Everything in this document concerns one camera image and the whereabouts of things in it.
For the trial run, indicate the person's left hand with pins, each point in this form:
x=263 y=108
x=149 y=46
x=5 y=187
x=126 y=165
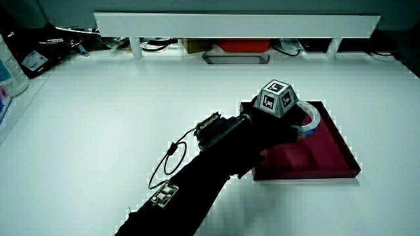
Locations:
x=275 y=129

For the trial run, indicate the blue tape roll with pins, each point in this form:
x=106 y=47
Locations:
x=315 y=115

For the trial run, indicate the person's left forearm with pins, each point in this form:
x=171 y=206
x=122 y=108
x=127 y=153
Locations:
x=197 y=190

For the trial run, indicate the dark red square tray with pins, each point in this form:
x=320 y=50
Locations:
x=323 y=155

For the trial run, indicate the clear plastic bag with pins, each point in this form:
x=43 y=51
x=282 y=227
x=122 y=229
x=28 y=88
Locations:
x=292 y=45

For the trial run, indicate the orange box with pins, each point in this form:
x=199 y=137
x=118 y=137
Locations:
x=244 y=45

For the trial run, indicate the white desk shelf riser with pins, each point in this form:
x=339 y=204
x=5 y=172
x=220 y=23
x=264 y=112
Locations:
x=236 y=25

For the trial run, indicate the brown cardboard box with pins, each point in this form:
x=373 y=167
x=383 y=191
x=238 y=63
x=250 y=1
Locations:
x=197 y=46

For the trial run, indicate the black box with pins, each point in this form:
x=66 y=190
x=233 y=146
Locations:
x=354 y=41

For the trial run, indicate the small circuit board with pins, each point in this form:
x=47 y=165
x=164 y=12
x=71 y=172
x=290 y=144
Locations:
x=165 y=194

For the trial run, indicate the black bag with white label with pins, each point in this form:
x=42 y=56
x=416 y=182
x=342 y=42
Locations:
x=42 y=52

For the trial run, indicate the white plastic bottle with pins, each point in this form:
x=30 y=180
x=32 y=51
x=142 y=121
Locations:
x=11 y=73

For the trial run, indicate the pink and blue packet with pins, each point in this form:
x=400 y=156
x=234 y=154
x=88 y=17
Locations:
x=3 y=103

